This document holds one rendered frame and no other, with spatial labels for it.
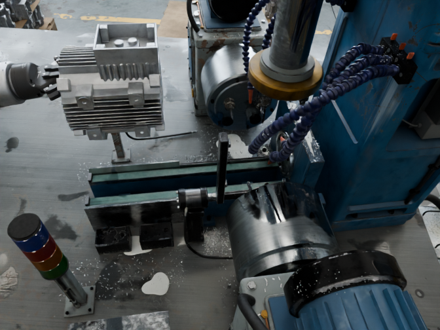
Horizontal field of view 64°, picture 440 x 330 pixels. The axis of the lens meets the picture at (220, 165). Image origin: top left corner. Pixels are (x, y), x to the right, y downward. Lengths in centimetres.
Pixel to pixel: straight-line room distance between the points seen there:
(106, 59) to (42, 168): 78
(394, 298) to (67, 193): 108
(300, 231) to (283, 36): 42
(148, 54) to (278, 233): 45
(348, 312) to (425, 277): 78
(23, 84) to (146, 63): 25
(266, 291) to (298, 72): 47
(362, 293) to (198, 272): 66
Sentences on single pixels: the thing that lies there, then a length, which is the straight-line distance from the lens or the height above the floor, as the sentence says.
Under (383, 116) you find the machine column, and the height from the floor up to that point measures 131.
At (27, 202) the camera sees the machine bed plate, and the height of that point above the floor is 80.
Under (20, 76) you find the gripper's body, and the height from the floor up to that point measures 138.
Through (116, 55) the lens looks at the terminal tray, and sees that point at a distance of 74.
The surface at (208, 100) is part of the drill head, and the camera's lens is 119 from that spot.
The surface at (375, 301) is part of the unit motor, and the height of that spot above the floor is 136.
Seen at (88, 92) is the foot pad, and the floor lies 138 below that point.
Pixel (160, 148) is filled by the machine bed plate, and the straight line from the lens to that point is 140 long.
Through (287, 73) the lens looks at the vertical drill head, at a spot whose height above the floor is 136.
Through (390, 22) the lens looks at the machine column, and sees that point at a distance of 86.
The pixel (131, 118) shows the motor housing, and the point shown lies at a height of 131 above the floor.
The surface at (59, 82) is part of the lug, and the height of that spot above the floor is 139.
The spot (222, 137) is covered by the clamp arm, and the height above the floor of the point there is 125.
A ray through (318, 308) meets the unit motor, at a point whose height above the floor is 132.
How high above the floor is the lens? 183
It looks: 50 degrees down
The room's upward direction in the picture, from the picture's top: 4 degrees clockwise
